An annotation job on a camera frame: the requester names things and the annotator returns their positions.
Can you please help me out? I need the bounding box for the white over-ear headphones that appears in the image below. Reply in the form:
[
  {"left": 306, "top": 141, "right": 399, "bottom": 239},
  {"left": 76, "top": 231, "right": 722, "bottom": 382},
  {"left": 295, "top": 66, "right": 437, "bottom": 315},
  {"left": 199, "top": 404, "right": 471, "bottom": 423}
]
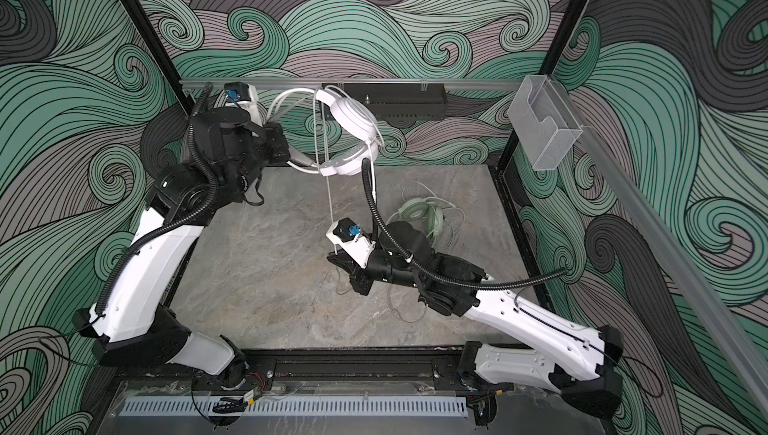
[{"left": 263, "top": 85, "right": 384, "bottom": 178}]

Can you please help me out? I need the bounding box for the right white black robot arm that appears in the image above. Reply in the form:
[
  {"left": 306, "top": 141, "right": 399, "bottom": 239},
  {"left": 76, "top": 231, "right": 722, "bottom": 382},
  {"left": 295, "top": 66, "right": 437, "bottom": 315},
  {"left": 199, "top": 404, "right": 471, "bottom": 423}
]
[{"left": 326, "top": 218, "right": 623, "bottom": 419}]

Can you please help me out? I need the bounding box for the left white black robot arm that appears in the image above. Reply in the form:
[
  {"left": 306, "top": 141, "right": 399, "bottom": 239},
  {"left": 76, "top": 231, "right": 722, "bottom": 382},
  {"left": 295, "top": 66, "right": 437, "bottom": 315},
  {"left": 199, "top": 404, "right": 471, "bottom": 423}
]
[{"left": 74, "top": 106, "right": 290, "bottom": 389}]

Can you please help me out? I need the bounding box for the green over-ear headphones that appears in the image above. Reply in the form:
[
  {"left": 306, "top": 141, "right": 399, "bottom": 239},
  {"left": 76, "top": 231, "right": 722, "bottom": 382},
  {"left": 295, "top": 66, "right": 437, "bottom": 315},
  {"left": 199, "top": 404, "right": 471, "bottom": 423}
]
[{"left": 387, "top": 196, "right": 446, "bottom": 243}]

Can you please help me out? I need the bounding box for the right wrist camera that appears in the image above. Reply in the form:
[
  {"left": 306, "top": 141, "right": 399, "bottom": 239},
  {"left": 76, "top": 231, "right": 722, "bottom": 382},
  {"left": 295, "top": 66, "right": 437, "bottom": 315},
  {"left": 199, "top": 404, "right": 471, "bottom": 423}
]
[{"left": 326, "top": 218, "right": 375, "bottom": 269}]

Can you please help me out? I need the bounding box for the right black corrugated cable hose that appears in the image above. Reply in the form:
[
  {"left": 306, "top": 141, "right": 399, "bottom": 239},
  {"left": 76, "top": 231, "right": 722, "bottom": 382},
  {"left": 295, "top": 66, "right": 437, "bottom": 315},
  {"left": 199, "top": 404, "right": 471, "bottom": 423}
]
[{"left": 361, "top": 157, "right": 569, "bottom": 291}]

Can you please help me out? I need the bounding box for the black corrugated cable hose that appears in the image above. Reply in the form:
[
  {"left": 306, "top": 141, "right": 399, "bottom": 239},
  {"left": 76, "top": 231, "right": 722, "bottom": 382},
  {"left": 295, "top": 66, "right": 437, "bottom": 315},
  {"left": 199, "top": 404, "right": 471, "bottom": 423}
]
[
  {"left": 94, "top": 83, "right": 220, "bottom": 316},
  {"left": 361, "top": 157, "right": 569, "bottom": 291}
]

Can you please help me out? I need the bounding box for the left black corrugated cable hose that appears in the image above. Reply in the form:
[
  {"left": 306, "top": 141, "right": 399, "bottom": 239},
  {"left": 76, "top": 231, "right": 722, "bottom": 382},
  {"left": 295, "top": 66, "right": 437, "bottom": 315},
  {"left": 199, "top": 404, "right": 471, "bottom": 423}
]
[{"left": 94, "top": 83, "right": 220, "bottom": 316}]

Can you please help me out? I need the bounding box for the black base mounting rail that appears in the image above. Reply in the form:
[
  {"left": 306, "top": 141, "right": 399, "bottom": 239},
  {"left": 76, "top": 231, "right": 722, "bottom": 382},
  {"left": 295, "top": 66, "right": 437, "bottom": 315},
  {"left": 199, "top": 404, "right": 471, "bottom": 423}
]
[{"left": 119, "top": 347, "right": 541, "bottom": 393}]

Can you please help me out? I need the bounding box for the black perforated wall tray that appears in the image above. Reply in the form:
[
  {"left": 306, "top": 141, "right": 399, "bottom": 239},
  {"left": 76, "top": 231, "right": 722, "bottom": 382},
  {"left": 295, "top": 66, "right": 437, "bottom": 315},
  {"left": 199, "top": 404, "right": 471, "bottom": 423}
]
[{"left": 343, "top": 83, "right": 448, "bottom": 122}]

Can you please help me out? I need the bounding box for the white slotted cable duct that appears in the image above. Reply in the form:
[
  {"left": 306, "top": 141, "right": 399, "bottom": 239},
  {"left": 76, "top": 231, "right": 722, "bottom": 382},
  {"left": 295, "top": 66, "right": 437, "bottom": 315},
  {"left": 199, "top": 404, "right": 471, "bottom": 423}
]
[{"left": 117, "top": 395, "right": 469, "bottom": 418}]

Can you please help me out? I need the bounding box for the clear plastic wall bin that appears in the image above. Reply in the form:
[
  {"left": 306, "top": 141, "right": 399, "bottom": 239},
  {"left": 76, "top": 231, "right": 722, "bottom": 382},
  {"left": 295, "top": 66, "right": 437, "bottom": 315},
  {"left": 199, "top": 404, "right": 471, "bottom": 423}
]
[{"left": 507, "top": 75, "right": 583, "bottom": 172}]

